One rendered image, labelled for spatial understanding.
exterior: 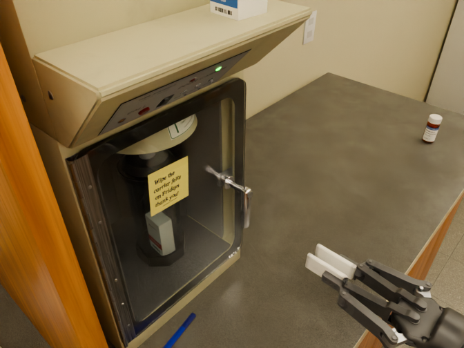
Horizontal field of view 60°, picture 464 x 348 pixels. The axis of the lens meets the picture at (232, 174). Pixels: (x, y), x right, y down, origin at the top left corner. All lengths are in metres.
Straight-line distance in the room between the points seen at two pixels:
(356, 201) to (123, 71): 0.86
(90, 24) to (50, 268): 0.25
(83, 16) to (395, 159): 1.05
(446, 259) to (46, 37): 2.25
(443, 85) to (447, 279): 1.75
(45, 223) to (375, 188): 0.94
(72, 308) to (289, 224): 0.65
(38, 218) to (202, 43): 0.23
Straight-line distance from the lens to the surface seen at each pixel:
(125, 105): 0.41
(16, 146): 0.36
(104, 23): 0.48
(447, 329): 0.62
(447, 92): 3.61
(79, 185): 0.51
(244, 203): 0.71
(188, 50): 0.41
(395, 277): 0.68
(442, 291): 2.30
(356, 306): 0.63
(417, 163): 1.33
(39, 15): 0.45
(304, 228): 1.02
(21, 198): 0.39
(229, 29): 0.47
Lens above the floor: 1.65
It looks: 38 degrees down
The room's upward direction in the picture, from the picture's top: straight up
